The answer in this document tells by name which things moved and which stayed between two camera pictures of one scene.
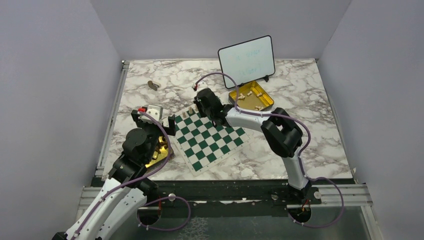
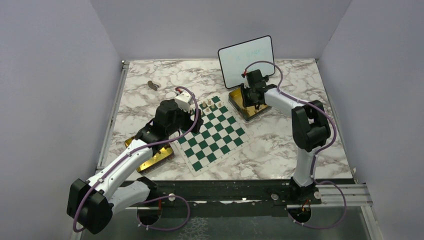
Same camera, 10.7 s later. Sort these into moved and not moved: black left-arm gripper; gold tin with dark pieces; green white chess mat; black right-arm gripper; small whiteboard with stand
Moved: black right-arm gripper; black left-arm gripper
Not moved: green white chess mat; gold tin with dark pieces; small whiteboard with stand
